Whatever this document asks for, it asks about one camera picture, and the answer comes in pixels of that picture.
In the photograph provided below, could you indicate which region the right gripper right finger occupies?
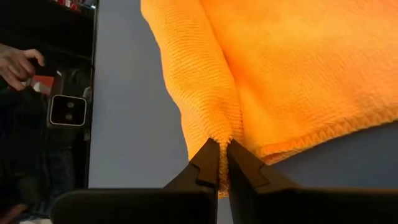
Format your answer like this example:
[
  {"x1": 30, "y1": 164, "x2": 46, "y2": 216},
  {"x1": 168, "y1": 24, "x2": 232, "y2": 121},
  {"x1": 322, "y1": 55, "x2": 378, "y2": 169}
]
[{"x1": 227, "y1": 138, "x2": 398, "y2": 224}]

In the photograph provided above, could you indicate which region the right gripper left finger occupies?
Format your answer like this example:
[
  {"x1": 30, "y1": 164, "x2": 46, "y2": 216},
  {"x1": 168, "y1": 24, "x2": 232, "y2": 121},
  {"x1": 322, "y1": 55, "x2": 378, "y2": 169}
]
[{"x1": 50, "y1": 138, "x2": 221, "y2": 224}]

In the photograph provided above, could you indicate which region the orange microfibre towel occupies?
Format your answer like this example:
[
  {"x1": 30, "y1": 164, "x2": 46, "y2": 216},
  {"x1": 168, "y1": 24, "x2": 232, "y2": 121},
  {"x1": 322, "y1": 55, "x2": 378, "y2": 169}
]
[{"x1": 140, "y1": 0, "x2": 398, "y2": 199}]

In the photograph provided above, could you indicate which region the grey-blue table mat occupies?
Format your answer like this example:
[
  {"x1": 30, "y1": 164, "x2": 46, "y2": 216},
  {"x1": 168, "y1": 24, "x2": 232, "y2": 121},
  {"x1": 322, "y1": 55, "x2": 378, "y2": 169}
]
[{"x1": 88, "y1": 0, "x2": 398, "y2": 224}]

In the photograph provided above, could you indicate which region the person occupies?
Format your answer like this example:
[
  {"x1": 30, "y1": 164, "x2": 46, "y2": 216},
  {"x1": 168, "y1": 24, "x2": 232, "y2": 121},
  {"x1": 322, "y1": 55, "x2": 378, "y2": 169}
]
[{"x1": 0, "y1": 83, "x2": 78, "y2": 218}]

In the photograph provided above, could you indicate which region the red and white box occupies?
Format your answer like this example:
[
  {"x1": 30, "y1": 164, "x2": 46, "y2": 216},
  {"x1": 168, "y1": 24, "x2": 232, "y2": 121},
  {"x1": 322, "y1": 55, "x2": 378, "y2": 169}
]
[{"x1": 29, "y1": 75, "x2": 56, "y2": 96}]

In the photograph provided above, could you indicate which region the person's hand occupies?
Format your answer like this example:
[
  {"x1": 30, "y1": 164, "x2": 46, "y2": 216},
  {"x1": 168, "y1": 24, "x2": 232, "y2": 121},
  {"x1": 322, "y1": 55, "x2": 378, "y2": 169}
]
[{"x1": 0, "y1": 43, "x2": 46, "y2": 91}]

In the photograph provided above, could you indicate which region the table-level camera box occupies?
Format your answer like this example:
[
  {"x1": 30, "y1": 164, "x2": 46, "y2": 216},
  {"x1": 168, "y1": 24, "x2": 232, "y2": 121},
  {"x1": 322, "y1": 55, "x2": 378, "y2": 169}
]
[{"x1": 46, "y1": 94, "x2": 88, "y2": 129}]

